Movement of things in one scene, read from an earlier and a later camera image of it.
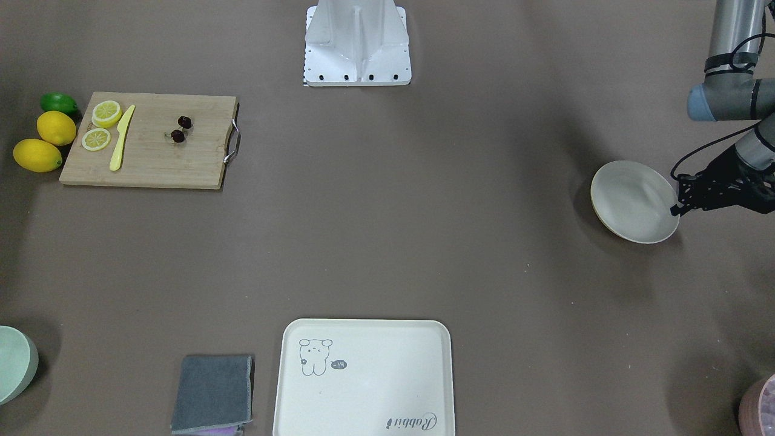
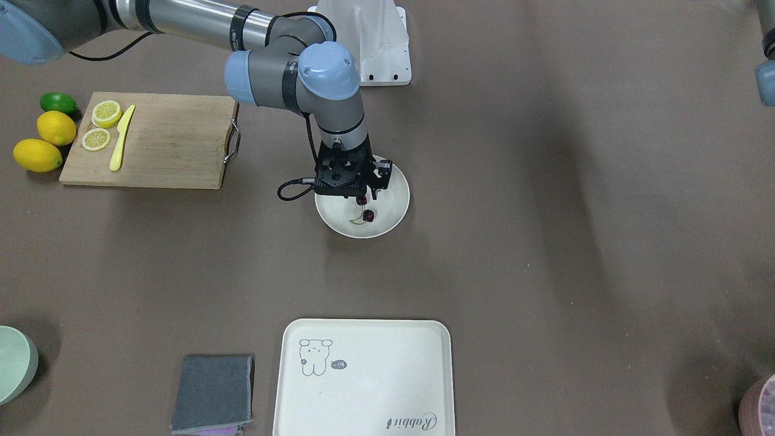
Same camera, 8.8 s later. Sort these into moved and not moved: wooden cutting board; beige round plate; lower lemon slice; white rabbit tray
Moved: beige round plate
Not moved: white rabbit tray; lower lemon slice; wooden cutting board
